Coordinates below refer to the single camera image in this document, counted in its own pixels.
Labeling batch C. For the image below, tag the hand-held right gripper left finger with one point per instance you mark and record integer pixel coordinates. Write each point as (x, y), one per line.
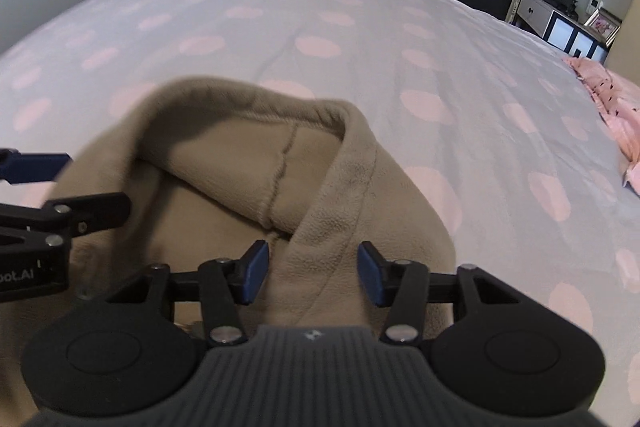
(255, 269)

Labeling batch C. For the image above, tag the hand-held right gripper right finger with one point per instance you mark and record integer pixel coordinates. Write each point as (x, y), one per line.
(372, 274)

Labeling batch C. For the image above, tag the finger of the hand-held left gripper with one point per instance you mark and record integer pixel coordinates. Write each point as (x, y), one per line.
(35, 167)
(95, 212)

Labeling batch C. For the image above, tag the beige fleece hoodie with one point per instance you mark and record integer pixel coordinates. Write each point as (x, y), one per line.
(325, 207)

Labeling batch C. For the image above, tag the bed with pink-dotted sheet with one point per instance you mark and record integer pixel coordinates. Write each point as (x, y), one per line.
(350, 7)

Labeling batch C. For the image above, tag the light pink printed pillow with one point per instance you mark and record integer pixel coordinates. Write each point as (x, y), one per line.
(615, 102)

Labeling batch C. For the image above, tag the white bedside table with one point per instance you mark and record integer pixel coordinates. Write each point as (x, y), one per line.
(535, 9)

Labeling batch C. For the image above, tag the photo frame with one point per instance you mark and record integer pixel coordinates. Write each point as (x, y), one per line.
(602, 24)

